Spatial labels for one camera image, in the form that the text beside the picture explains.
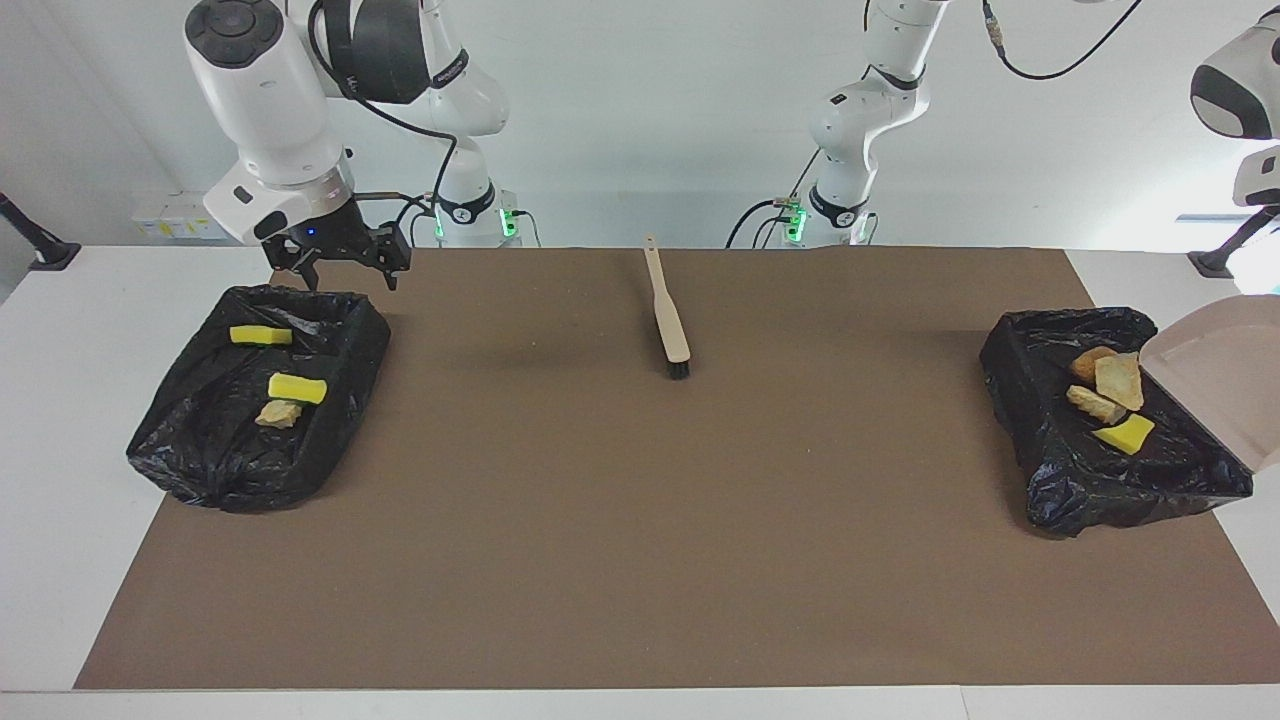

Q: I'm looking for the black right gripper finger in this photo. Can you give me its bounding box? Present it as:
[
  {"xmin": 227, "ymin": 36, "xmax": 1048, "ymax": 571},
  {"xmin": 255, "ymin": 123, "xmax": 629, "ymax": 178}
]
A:
[
  {"xmin": 270, "ymin": 240, "xmax": 321, "ymax": 294},
  {"xmin": 366, "ymin": 224, "xmax": 413, "ymax": 292}
]

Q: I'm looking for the beige plastic dustpan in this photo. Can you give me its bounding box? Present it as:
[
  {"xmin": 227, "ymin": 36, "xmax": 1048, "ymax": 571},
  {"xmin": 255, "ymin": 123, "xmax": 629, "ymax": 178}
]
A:
[{"xmin": 1139, "ymin": 293, "xmax": 1280, "ymax": 474}]

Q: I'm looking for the beige bread chunk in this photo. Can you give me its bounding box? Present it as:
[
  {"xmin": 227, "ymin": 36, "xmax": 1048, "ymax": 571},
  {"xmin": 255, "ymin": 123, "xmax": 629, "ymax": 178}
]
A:
[{"xmin": 1094, "ymin": 351, "xmax": 1146, "ymax": 412}]

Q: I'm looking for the golden brown bread roll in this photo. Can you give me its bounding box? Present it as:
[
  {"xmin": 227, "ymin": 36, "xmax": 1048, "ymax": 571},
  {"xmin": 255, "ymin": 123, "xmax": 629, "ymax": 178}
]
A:
[{"xmin": 1069, "ymin": 345, "xmax": 1119, "ymax": 385}]

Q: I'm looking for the orange white bread piece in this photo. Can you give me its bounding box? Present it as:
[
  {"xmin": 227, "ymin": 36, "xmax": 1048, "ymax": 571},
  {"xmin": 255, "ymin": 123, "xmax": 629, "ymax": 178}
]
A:
[{"xmin": 1065, "ymin": 384, "xmax": 1128, "ymax": 427}]

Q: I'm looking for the green yellow sponge piece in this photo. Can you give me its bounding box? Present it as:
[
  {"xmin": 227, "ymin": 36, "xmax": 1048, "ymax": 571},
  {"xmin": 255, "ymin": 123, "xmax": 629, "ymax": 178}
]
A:
[{"xmin": 1091, "ymin": 413, "xmax": 1156, "ymax": 457}]

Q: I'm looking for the beige hand brush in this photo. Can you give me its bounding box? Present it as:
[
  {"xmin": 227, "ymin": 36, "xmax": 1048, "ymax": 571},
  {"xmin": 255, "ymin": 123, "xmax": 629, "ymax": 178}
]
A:
[{"xmin": 643, "ymin": 235, "xmax": 694, "ymax": 380}]

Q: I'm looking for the black bag lined bin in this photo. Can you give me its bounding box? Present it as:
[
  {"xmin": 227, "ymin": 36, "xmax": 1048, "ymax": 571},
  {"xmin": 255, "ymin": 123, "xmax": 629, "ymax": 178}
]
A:
[
  {"xmin": 978, "ymin": 306, "xmax": 1255, "ymax": 540},
  {"xmin": 126, "ymin": 285, "xmax": 392, "ymax": 515}
]

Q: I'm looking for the black stand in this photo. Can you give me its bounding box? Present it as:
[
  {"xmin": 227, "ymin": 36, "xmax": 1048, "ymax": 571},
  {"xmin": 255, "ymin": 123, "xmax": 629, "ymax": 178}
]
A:
[
  {"xmin": 0, "ymin": 192, "xmax": 83, "ymax": 272},
  {"xmin": 1188, "ymin": 193, "xmax": 1280, "ymax": 280}
]

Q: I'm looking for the white socket box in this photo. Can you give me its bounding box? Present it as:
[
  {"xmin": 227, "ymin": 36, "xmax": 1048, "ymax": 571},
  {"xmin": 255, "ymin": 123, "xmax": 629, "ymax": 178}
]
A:
[{"xmin": 132, "ymin": 190, "xmax": 241, "ymax": 243}]

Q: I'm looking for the brown table mat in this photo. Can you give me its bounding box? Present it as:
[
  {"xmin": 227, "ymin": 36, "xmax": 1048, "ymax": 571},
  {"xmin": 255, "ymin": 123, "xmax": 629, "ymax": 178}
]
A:
[{"xmin": 75, "ymin": 248, "xmax": 1280, "ymax": 691}]

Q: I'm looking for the black right base cable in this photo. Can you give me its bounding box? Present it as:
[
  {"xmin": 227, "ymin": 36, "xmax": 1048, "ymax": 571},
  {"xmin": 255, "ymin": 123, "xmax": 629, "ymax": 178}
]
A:
[{"xmin": 398, "ymin": 193, "xmax": 443, "ymax": 249}]

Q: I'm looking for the black base cable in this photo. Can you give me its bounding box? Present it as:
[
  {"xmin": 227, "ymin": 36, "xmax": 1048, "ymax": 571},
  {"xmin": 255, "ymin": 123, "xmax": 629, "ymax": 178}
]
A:
[
  {"xmin": 727, "ymin": 150, "xmax": 823, "ymax": 249},
  {"xmin": 398, "ymin": 193, "xmax": 443, "ymax": 249}
]

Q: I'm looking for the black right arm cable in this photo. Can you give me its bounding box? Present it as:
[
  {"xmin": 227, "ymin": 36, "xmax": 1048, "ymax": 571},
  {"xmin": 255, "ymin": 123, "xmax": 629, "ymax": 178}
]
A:
[{"xmin": 305, "ymin": 0, "xmax": 461, "ymax": 241}]

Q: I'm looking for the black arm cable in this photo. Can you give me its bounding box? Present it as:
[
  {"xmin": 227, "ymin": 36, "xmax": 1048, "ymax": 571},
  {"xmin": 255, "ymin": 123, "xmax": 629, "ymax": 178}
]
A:
[
  {"xmin": 982, "ymin": 0, "xmax": 1143, "ymax": 82},
  {"xmin": 305, "ymin": 0, "xmax": 461, "ymax": 241}
]

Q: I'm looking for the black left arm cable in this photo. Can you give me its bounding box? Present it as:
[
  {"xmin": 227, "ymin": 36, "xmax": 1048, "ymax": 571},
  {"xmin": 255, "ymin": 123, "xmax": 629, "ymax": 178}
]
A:
[{"xmin": 982, "ymin": 0, "xmax": 1143, "ymax": 82}]

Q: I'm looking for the black left base cable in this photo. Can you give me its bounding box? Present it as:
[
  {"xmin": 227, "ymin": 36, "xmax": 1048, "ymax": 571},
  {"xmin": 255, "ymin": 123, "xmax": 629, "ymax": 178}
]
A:
[{"xmin": 727, "ymin": 150, "xmax": 823, "ymax": 249}]

